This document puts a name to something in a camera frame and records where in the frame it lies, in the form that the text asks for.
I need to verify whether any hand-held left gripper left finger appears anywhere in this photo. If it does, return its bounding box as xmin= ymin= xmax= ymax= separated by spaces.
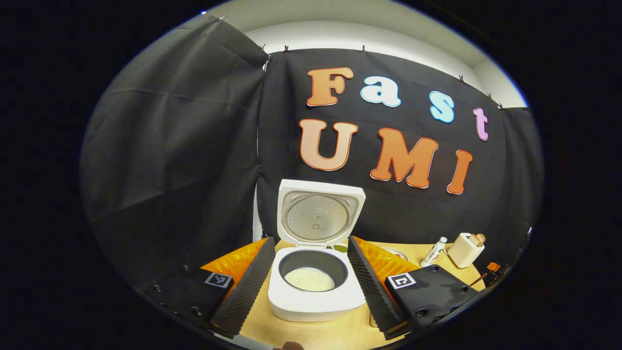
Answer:
xmin=141 ymin=237 xmax=276 ymax=339

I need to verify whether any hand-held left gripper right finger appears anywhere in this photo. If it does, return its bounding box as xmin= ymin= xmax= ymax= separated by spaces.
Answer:
xmin=347 ymin=236 xmax=479 ymax=341

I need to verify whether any white rice cooker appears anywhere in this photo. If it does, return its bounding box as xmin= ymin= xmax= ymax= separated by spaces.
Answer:
xmin=268 ymin=179 xmax=366 ymax=322

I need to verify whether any white rice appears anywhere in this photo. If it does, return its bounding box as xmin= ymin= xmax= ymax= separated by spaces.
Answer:
xmin=284 ymin=267 xmax=336 ymax=292

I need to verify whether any white toaster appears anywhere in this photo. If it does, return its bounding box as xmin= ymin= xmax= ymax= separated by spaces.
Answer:
xmin=447 ymin=232 xmax=485 ymax=269

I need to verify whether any white drink bottle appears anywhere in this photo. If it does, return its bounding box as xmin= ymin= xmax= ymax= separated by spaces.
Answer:
xmin=420 ymin=237 xmax=448 ymax=267

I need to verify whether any black backdrop cloth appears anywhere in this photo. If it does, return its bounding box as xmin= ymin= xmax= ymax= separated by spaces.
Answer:
xmin=80 ymin=15 xmax=544 ymax=282

